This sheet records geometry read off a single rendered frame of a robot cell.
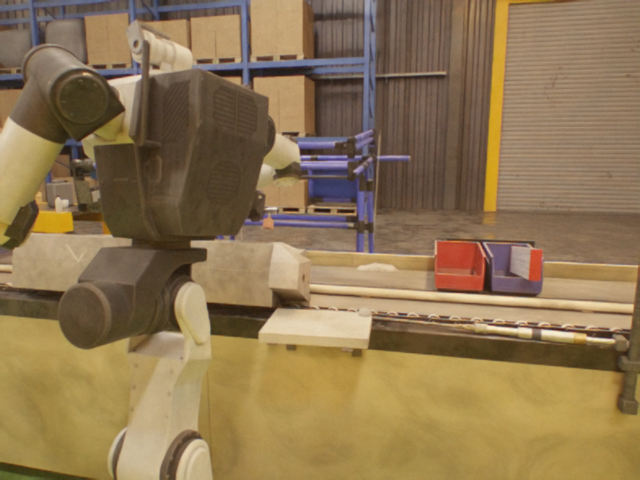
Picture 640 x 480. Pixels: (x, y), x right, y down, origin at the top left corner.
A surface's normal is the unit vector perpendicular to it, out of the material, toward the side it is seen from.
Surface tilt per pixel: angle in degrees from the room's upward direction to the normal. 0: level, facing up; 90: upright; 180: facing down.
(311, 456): 90
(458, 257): 88
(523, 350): 90
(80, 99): 113
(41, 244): 80
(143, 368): 75
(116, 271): 36
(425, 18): 90
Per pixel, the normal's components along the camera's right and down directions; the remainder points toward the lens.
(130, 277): -0.19, -0.69
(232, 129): 0.86, 0.06
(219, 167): 0.82, 0.32
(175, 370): -0.31, -0.10
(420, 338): -0.23, 0.17
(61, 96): 0.65, 0.50
